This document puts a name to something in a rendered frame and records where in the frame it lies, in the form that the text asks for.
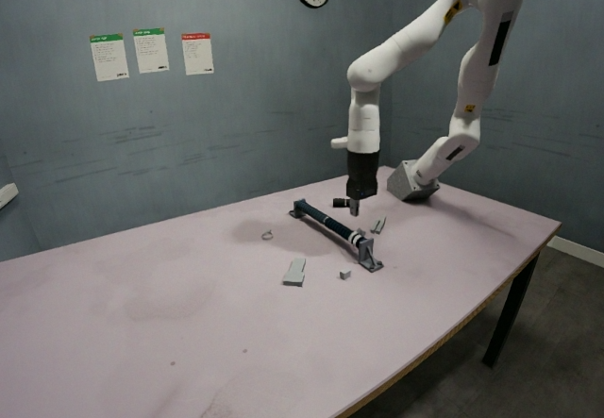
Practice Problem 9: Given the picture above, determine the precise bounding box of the short black cylinder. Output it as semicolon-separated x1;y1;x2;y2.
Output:
333;198;350;207

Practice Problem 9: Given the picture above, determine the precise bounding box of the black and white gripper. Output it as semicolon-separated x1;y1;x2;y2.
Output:
331;128;380;217

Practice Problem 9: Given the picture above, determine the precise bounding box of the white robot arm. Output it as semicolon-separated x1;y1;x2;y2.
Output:
347;0;524;185

